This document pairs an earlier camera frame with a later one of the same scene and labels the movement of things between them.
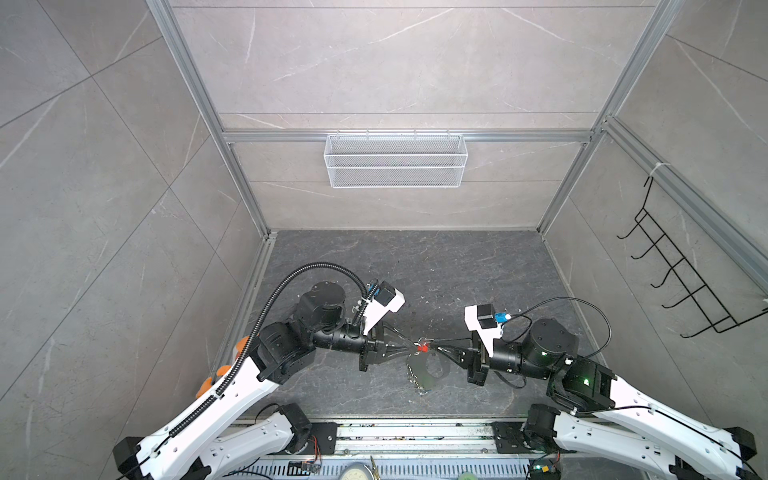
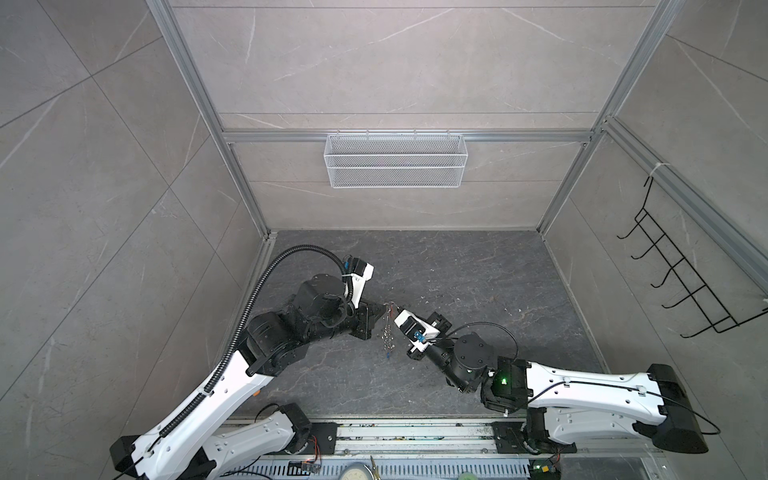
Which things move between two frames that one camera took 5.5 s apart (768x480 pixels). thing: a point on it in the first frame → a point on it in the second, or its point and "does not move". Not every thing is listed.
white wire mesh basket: x=396 y=161 does not move
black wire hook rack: x=708 y=304 does not move
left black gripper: x=376 y=345 → x=366 y=314
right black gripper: x=475 y=357 → x=443 y=322
